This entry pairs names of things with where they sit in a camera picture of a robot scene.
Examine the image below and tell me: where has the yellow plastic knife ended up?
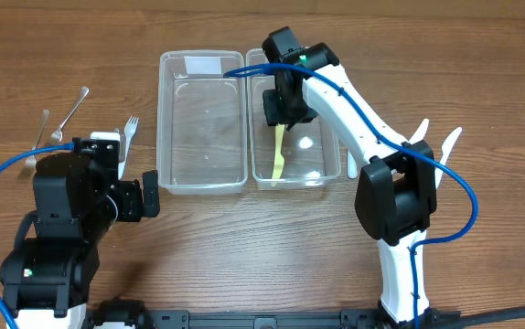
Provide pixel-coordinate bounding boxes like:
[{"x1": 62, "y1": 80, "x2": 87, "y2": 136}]
[{"x1": 271, "y1": 125, "x2": 285, "y2": 187}]

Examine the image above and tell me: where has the white plastic fork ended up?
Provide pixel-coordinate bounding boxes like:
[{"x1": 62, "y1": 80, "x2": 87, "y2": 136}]
[{"x1": 118, "y1": 116, "x2": 139, "y2": 179}]

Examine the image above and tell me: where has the light blue plastic knife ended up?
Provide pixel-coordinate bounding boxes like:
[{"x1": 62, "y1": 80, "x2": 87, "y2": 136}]
[{"x1": 347, "y1": 151, "x2": 359, "y2": 180}]

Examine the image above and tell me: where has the long silver metal fork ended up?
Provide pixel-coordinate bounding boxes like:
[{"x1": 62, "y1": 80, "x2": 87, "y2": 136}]
[{"x1": 46, "y1": 86, "x2": 90, "y2": 146}]

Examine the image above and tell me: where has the cream white plastic knife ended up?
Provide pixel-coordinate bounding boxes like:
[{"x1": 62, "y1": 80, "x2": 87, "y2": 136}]
[{"x1": 408, "y1": 118, "x2": 429, "y2": 144}]

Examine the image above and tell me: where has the mint green plastic knife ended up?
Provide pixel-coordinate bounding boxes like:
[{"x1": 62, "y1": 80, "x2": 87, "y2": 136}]
[{"x1": 434, "y1": 127, "x2": 462, "y2": 188}]

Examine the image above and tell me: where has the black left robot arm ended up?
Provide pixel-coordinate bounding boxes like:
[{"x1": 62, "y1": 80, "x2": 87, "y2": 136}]
[{"x1": 0, "y1": 138, "x2": 160, "y2": 328}]

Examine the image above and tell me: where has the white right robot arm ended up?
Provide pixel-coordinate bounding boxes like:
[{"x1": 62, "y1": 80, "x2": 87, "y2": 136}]
[{"x1": 262, "y1": 27, "x2": 437, "y2": 327}]

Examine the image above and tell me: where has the right clear plastic container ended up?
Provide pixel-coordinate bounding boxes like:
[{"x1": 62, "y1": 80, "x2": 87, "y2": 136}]
[{"x1": 245, "y1": 47, "x2": 342, "y2": 191}]

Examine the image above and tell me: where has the clear plastic container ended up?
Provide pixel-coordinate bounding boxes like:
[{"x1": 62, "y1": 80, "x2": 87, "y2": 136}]
[
  {"x1": 245, "y1": 47, "x2": 342, "y2": 191},
  {"x1": 156, "y1": 49, "x2": 248, "y2": 196}
]

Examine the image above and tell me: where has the left clear plastic container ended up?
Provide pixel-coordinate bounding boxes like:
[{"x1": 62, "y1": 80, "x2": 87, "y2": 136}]
[{"x1": 156, "y1": 49, "x2": 248, "y2": 196}]

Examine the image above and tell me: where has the small silver metal fork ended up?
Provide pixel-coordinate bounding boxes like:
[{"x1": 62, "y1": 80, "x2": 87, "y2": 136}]
[{"x1": 19, "y1": 109, "x2": 49, "y2": 178}]

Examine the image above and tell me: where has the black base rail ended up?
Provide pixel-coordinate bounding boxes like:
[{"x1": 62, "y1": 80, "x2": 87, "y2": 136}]
[{"x1": 81, "y1": 296, "x2": 463, "y2": 329}]

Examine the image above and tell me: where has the black corrugated cable conduit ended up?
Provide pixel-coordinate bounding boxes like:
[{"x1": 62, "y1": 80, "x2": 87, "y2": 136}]
[{"x1": 445, "y1": 302, "x2": 525, "y2": 329}]

